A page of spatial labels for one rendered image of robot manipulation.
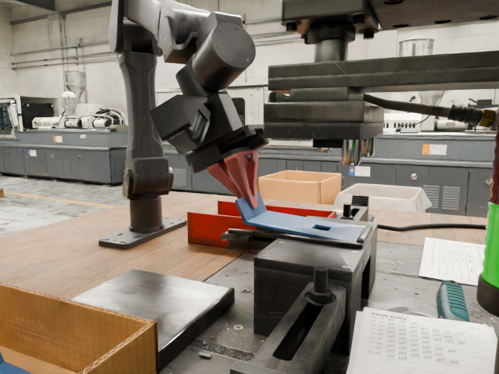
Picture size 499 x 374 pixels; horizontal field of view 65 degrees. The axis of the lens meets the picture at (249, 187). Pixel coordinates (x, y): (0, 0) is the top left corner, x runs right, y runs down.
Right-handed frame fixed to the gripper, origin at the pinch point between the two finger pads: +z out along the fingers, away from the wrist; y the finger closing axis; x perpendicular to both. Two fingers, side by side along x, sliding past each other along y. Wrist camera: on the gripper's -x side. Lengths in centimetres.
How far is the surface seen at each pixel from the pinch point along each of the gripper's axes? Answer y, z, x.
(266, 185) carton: -92, -3, 217
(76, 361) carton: -9.0, 6.4, -24.7
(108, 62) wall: -550, -416, 686
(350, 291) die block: 11.9, 10.7, -11.7
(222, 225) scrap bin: -13.2, 2.0, 12.3
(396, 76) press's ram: 22.5, -6.2, -5.5
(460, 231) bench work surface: 21, 23, 42
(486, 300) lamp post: 22.8, 7.2, -27.6
